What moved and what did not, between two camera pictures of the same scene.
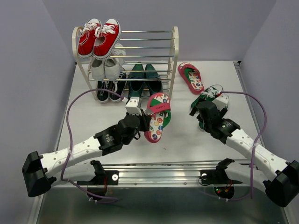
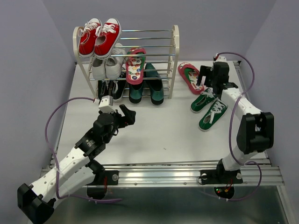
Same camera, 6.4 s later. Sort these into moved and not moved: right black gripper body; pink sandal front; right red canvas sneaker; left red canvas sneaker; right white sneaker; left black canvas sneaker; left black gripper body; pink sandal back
Moved: right black gripper body; pink sandal front; left black gripper body
Not moved: left black canvas sneaker; right red canvas sneaker; pink sandal back; right white sneaker; left red canvas sneaker
